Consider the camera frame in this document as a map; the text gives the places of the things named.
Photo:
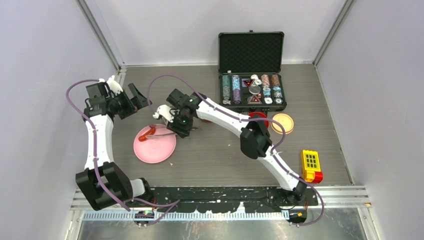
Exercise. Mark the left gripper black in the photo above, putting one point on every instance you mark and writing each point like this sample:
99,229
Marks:
139,100

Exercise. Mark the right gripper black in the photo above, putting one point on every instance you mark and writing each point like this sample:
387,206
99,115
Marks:
182,131

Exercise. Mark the metal serving tongs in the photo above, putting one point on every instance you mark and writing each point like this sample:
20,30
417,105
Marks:
170,133

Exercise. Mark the red sausage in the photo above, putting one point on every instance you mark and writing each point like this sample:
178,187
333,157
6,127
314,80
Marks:
150,132

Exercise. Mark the red plastic cup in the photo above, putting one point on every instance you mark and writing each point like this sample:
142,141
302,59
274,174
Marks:
258,114

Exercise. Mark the beige round lid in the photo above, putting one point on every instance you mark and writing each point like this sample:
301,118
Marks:
285,121

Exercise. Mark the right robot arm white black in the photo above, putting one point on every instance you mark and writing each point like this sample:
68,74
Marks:
255,141

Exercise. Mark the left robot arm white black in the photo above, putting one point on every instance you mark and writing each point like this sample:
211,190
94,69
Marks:
102,182

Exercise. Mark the pink plate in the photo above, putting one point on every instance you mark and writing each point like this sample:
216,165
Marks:
156,150

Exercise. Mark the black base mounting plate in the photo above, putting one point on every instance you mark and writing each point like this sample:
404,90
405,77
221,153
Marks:
254,199

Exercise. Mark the black poker chip case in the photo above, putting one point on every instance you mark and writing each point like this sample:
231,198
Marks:
249,66

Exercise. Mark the yellow red toy block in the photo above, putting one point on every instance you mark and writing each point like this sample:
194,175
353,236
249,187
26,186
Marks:
311,167

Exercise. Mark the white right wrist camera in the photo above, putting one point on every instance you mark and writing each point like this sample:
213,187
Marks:
166,113

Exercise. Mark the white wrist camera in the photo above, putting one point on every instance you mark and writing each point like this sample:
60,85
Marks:
166,113
113,85

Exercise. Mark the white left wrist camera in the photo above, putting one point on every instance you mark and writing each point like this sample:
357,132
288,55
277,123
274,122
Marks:
113,85

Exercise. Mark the toothed aluminium rail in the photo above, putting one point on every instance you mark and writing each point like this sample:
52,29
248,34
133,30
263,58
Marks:
149,216

